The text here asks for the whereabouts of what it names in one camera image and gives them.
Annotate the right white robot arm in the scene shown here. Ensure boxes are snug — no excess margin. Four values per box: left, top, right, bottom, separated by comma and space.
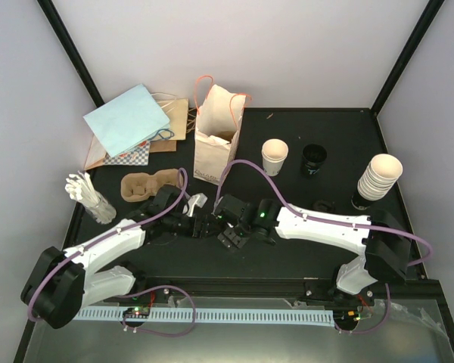
213, 194, 411, 305

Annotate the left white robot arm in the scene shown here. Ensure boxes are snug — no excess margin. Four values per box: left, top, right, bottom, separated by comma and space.
20, 185, 207, 329

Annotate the black paper coffee cup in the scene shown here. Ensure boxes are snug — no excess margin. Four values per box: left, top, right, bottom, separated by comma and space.
217, 228, 247, 252

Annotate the checkered paper bag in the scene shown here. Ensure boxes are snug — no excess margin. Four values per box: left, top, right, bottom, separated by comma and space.
103, 141, 151, 166

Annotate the light blue cable chain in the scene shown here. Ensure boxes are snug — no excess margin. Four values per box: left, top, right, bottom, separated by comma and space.
76, 306, 337, 329

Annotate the brown kraft paper bag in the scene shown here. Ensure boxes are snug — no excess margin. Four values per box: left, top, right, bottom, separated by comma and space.
84, 98, 189, 170

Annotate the white plastic cutlery bunch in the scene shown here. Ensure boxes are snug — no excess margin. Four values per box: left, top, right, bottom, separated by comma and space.
64, 172, 117, 225

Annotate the cream bear paper bag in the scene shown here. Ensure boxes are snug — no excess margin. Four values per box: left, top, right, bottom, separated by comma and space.
193, 75, 252, 185

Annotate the stack of white cups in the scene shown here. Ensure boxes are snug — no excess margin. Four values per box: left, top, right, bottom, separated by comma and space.
351, 154, 403, 211

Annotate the light blue paper bag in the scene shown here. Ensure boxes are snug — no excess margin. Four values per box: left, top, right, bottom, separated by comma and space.
83, 84, 169, 157

